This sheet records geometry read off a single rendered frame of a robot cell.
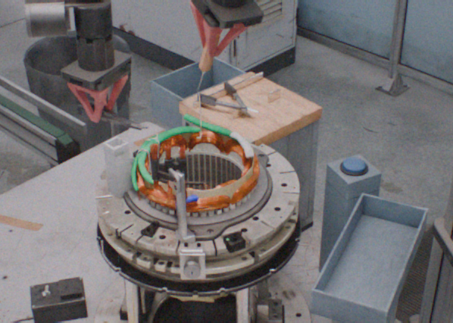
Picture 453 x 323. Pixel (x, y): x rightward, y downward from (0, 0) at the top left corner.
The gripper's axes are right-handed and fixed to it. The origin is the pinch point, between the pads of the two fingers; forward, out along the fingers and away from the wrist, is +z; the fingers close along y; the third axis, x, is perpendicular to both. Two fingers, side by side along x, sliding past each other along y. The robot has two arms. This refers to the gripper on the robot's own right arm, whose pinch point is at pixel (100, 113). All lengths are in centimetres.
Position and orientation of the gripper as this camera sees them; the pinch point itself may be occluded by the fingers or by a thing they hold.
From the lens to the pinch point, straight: 131.2
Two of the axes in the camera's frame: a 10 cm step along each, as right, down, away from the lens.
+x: 8.6, 3.1, -4.1
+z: -0.2, 8.2, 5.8
